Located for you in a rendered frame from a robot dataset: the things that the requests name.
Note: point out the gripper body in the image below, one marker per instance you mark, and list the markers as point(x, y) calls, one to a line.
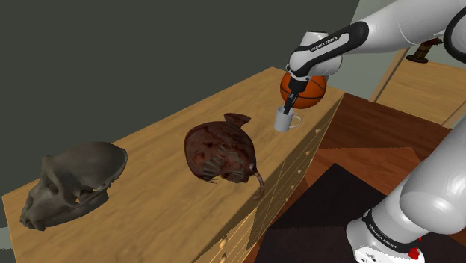
point(296, 86)

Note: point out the white mug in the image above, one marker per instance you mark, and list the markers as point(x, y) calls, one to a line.
point(282, 123)

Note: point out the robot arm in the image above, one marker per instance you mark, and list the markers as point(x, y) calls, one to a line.
point(429, 196)

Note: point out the orange basketball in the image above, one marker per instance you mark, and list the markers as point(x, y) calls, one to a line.
point(314, 91)

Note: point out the brown anglerfish figure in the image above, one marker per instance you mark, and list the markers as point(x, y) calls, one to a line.
point(218, 145)

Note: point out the wooden chest of drawers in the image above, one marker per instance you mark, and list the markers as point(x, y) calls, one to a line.
point(163, 207)

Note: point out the grey animal skull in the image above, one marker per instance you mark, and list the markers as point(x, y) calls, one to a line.
point(83, 164)

